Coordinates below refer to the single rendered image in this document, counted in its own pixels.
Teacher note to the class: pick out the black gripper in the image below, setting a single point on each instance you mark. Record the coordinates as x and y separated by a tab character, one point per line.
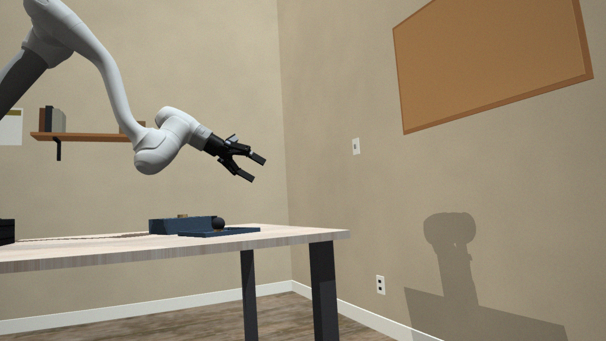
216	146

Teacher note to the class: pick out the dark grey ball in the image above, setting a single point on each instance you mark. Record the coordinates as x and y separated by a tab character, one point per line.
218	223

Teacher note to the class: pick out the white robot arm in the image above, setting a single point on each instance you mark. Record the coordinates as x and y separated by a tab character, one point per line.
55	34

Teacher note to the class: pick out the blue rectangular tray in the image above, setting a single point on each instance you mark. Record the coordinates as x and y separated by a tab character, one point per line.
205	233

